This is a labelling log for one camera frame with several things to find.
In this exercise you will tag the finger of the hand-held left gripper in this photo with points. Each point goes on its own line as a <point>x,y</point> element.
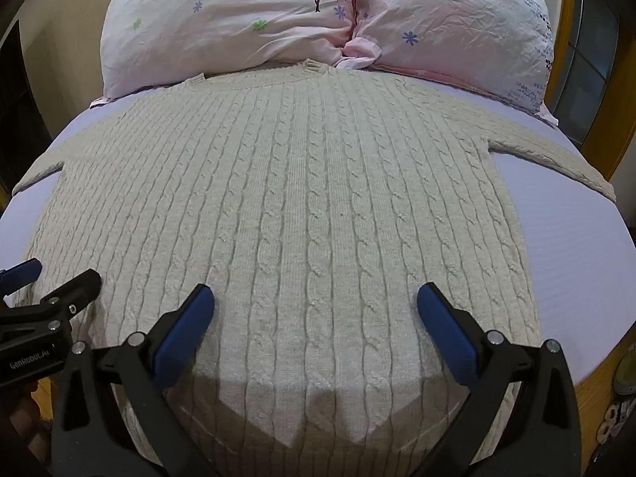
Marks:
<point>22,269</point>
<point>74,290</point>

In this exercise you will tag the pink floral pillow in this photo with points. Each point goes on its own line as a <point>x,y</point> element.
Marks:
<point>457,25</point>
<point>223,15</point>

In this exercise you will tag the wooden framed window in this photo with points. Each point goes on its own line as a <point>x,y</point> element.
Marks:
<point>594,54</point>

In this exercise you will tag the wooden bed frame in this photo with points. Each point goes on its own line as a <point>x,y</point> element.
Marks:
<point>594,407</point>

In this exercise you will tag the green shoe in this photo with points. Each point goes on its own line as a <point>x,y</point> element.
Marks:
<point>625,372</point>

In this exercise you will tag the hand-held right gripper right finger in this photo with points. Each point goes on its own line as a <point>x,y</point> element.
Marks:
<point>444,323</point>

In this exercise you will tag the white patterned slipper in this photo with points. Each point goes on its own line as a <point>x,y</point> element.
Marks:
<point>613,422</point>

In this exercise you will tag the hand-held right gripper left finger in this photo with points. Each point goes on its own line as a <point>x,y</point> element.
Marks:
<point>186,325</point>

